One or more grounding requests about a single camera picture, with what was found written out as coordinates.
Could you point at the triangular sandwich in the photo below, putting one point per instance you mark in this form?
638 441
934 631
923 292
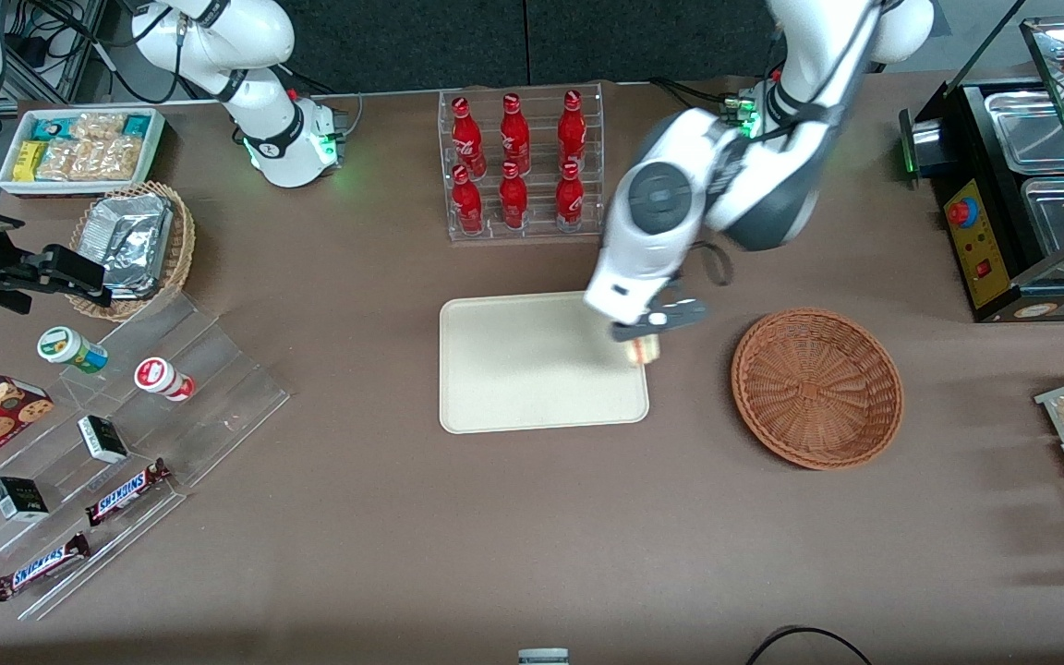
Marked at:
647 353

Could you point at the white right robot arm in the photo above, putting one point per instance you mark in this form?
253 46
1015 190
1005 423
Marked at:
264 37

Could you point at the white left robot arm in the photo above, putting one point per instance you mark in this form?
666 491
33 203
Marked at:
754 175

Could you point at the cream plastic tray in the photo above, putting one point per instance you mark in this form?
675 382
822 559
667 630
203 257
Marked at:
532 369

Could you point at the small tan wicker basket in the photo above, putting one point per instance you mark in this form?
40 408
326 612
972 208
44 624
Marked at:
179 249

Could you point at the large brown wicker basket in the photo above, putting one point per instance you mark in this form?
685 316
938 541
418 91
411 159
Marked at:
818 388

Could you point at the small bottle with green lid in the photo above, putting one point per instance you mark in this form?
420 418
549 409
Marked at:
61 344

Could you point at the silver foil package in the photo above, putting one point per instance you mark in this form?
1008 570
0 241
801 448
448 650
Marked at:
135 282
126 222

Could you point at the white snack bin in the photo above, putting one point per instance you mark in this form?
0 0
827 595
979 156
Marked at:
79 188

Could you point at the yellow snack packet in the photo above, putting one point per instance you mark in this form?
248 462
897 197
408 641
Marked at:
30 162

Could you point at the clear rice cracker bag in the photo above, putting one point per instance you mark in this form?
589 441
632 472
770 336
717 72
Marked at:
114 159
98 126
61 162

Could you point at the clear acrylic bottle rack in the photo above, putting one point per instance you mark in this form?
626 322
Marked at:
541 222

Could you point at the red cola bottle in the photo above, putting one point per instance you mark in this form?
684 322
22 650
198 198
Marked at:
469 139
570 199
468 205
572 129
513 201
515 134

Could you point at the small bottle with red lid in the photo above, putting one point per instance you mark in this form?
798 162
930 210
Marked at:
158 377

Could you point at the teal snack packet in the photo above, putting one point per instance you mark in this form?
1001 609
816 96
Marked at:
54 129
138 125

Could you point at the small black box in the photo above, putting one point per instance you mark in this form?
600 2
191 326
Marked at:
103 440
19 499

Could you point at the clear acrylic stepped shelf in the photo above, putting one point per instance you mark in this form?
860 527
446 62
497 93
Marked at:
218 369

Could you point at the Snickers bar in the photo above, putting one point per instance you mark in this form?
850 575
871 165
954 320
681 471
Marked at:
126 492
41 566

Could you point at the black food warmer display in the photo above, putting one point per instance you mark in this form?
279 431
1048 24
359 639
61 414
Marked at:
980 245

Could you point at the grey metal bracket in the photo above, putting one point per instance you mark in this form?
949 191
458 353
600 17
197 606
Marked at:
543 657

